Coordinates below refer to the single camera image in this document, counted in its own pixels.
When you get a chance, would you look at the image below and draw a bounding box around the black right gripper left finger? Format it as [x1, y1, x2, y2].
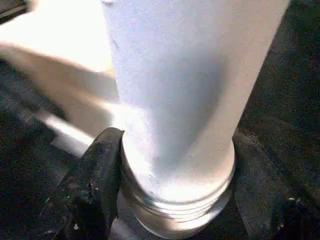
[44, 126, 126, 240]

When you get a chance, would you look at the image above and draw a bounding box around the black work mat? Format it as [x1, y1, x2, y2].
[0, 0, 320, 240]

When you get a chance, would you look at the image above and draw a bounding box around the white plastic table leg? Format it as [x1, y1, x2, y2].
[101, 0, 291, 238]

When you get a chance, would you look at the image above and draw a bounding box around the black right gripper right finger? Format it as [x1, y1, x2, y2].
[224, 129, 320, 240]

